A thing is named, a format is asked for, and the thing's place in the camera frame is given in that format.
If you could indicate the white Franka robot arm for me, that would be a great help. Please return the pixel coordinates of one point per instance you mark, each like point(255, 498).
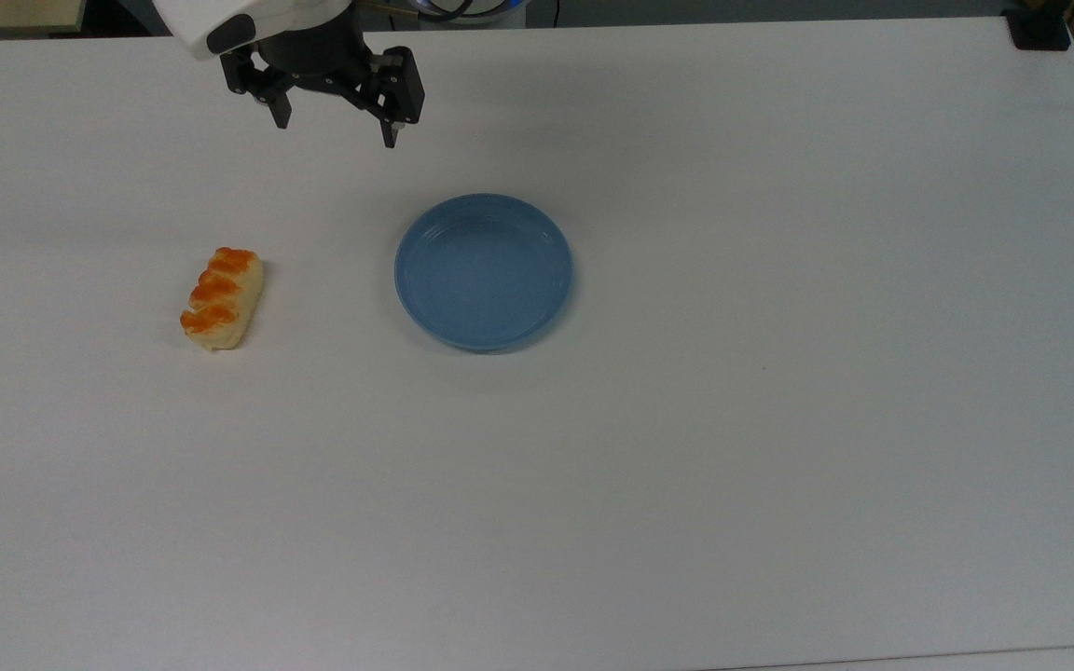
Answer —
point(192, 20)

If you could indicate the beige box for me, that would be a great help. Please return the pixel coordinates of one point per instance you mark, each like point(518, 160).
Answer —
point(6, 14)

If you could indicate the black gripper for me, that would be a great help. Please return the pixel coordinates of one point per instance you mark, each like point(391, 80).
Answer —
point(313, 54)

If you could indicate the black table clamp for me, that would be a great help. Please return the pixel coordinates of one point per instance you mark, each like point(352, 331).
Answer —
point(1040, 30)

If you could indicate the blue round plate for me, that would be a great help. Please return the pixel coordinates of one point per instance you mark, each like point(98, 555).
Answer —
point(483, 272)

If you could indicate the toy bread with orange glaze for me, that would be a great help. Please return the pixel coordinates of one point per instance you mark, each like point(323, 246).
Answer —
point(220, 300)

